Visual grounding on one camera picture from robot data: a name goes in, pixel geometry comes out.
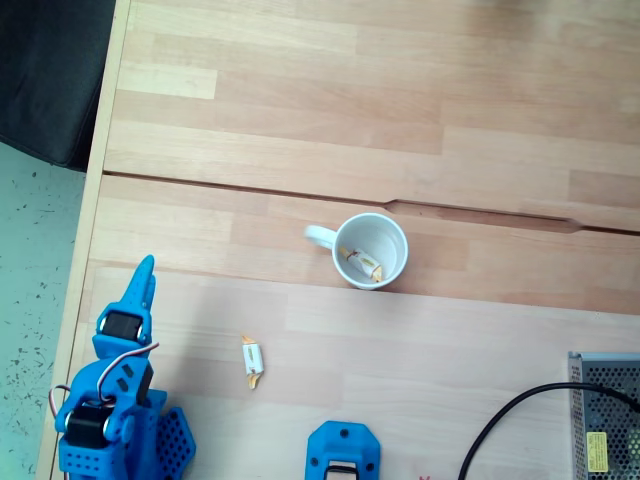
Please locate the white yellow sweet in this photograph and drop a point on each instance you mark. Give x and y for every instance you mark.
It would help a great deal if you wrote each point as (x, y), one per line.
(362, 261)
(252, 357)

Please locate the white ceramic mug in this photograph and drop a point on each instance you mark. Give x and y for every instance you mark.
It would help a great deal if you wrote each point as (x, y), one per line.
(392, 235)

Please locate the black cushion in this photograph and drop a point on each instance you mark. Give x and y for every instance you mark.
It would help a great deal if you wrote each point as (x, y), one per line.
(50, 75)

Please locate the light wooden board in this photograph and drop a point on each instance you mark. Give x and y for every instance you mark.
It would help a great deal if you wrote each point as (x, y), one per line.
(400, 350)

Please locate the perforated metal power supply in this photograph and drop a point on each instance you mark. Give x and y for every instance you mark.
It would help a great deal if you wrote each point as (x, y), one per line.
(607, 400)

